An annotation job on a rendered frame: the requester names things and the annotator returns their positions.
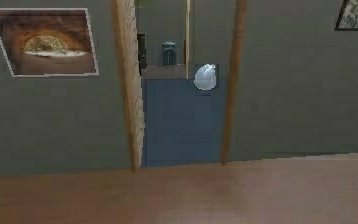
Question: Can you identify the dark teal bin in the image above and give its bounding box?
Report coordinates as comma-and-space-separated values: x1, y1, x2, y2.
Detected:
161, 41, 178, 66

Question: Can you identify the light wooden room door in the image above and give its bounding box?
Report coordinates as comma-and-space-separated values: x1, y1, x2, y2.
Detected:
110, 0, 146, 172

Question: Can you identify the black tall cabinet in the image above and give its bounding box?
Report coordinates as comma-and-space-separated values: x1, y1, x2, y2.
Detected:
136, 32, 148, 76

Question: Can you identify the white round bag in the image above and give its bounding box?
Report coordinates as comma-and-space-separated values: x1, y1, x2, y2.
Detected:
193, 63, 218, 92

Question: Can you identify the brown framed wall picture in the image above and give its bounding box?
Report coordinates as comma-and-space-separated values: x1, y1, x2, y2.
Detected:
0, 7, 100, 79

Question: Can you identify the black framed leafy picture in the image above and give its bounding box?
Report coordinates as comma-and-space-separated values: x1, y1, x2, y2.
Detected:
334, 0, 358, 32

